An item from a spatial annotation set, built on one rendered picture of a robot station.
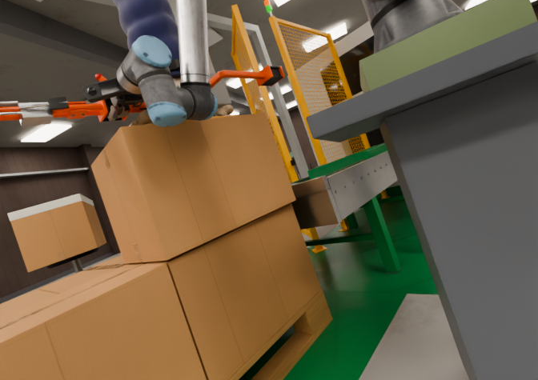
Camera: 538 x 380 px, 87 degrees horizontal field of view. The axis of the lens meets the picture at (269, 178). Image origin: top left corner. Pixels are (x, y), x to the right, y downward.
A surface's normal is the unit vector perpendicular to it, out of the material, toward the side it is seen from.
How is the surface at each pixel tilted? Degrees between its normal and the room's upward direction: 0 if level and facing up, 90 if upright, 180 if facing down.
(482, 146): 90
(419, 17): 71
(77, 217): 90
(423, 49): 90
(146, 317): 90
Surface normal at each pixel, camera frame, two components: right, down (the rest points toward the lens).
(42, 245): 0.41, -0.15
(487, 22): -0.33, 0.11
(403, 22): -0.68, -0.11
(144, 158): 0.66, -0.24
